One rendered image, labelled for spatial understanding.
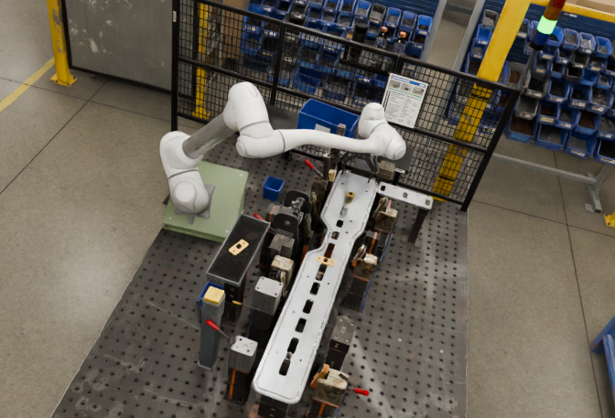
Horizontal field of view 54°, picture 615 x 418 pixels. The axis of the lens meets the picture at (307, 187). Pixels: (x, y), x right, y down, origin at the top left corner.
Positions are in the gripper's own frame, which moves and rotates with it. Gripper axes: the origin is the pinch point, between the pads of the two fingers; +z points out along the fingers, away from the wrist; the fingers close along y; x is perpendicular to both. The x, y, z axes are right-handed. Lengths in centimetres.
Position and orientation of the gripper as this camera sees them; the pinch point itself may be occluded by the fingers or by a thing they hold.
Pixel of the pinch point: (355, 176)
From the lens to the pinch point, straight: 295.4
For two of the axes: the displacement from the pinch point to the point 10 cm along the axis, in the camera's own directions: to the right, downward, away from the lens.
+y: 9.4, 3.0, -1.2
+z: -1.6, 7.4, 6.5
